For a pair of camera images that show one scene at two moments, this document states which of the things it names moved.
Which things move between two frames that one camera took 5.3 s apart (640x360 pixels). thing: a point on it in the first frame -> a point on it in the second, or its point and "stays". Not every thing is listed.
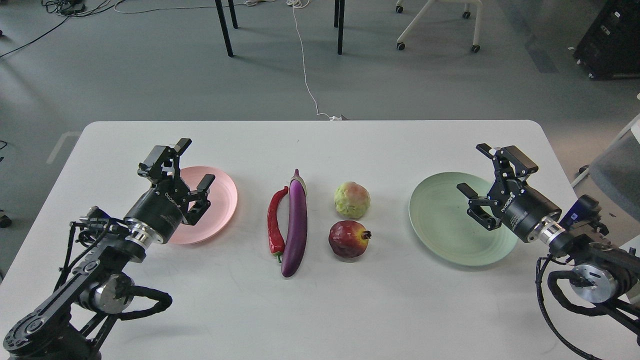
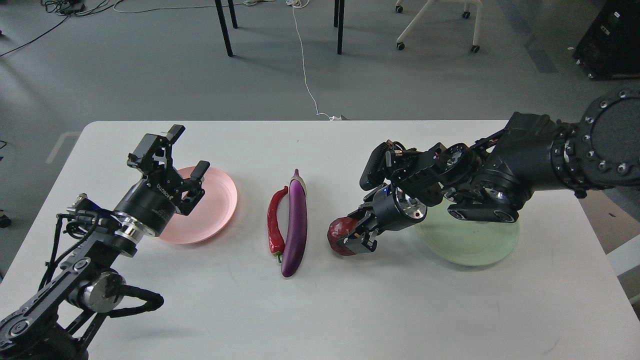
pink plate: [223, 198] stays
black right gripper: [521, 209] -> [386, 209]
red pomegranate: [349, 239] stays
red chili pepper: [277, 243] stays
